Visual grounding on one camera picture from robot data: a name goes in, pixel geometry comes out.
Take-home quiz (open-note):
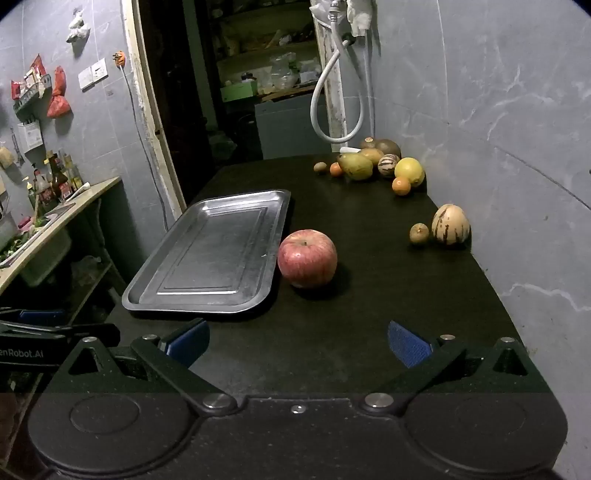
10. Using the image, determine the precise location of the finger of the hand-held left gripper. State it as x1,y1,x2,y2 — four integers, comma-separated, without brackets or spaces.
0,322,122,346
0,308,68,326

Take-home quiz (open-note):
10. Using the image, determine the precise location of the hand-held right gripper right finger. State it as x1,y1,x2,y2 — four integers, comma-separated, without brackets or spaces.
359,320,552,415

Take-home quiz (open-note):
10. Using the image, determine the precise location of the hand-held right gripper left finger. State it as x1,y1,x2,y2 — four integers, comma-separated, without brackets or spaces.
46,318,238,416

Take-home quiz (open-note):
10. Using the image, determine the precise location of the steel tray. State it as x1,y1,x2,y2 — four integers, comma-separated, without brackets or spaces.
121,188,293,315

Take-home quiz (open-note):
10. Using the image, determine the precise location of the large striped pepino melon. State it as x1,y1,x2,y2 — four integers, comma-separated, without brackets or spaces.
431,203,471,246

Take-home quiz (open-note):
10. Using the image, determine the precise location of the yellow citrus fruit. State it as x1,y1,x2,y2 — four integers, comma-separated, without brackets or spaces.
394,157,426,188

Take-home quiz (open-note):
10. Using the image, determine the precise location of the yellow-green mango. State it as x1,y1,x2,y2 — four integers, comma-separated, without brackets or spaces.
337,152,374,181

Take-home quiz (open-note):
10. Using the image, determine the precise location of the steel sink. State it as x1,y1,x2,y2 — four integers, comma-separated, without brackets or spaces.
0,203,75,288

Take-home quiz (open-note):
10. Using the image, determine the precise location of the group of sauce bottles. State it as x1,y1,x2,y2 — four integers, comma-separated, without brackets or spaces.
27,152,85,205

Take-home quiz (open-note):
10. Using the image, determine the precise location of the wooden kitchen counter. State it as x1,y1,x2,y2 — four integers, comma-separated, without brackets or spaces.
0,176,122,289

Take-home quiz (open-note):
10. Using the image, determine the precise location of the red plastic bag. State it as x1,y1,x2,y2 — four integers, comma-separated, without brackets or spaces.
47,66,72,119

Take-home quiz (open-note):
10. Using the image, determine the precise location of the grey chest freezer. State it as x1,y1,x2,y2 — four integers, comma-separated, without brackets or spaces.
255,95,332,160

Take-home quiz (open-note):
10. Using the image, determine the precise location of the green box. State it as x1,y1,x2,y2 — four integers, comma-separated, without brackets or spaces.
220,83,258,103

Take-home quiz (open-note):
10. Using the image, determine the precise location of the white vertical pipe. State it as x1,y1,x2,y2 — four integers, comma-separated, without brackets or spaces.
365,25,376,140

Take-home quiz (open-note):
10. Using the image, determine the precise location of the storage shelf with clutter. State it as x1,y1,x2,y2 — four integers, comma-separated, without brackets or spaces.
210,0,325,103

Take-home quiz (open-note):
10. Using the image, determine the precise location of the black power cable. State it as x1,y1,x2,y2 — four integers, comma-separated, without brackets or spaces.
120,64,170,232

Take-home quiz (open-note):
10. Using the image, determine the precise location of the white door frame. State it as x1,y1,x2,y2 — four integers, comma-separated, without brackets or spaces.
124,0,188,219

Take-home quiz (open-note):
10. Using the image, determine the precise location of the wall rack with packets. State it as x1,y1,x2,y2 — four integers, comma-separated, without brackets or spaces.
11,54,52,123

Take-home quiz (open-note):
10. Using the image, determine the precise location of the white wall switch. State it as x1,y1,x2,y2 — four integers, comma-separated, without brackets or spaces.
78,59,110,91

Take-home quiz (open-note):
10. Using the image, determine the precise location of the white flexible hose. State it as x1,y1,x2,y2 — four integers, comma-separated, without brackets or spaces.
310,0,365,142

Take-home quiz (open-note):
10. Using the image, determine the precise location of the white rag on wall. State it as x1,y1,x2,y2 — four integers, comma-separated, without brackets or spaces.
66,9,92,44

